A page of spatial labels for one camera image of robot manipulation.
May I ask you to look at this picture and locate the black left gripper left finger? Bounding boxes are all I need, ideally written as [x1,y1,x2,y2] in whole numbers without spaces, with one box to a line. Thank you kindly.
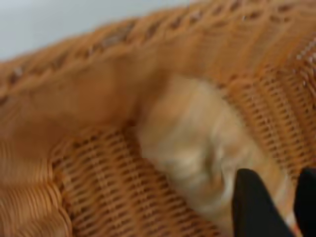
[231,168,296,237]

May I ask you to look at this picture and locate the orange woven wicker basket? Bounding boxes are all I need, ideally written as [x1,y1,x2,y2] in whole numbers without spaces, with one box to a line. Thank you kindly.
[0,0,316,237]

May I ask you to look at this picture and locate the striped orange bread roll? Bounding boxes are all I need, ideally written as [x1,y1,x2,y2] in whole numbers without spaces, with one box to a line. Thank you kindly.
[138,74,298,237]

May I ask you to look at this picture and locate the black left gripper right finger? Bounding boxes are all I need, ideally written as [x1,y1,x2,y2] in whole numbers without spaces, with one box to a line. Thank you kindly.
[293,167,316,237]

